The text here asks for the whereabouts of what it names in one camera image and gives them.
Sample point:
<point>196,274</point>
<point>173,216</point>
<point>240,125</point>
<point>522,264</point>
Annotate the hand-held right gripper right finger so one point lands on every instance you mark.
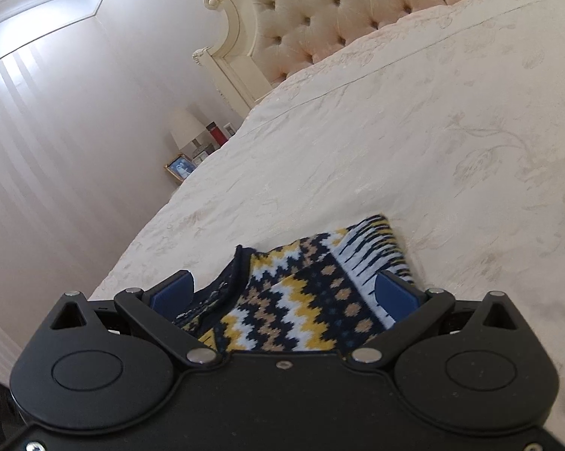
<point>397,298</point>

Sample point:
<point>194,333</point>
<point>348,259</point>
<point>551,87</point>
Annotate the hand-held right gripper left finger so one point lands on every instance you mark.
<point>172,291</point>

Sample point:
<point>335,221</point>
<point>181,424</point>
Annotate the navy yellow patterned knit sweater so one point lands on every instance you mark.
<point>301,300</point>

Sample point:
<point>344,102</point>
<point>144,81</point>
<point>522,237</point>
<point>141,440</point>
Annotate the cream bedspread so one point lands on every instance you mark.
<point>404,150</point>

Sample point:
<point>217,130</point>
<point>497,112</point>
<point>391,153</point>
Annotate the red bottle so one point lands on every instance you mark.
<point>215,134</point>

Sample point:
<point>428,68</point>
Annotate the white shade table lamp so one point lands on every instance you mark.
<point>187,127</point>

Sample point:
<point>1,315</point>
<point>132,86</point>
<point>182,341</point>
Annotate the white sheer curtain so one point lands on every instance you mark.
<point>52,174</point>

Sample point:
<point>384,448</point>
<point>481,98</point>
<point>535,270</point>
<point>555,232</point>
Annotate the cream tufted headboard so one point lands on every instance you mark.
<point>320,14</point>

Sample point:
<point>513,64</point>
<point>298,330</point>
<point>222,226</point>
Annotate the gold picture frame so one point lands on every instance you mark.
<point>179,167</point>

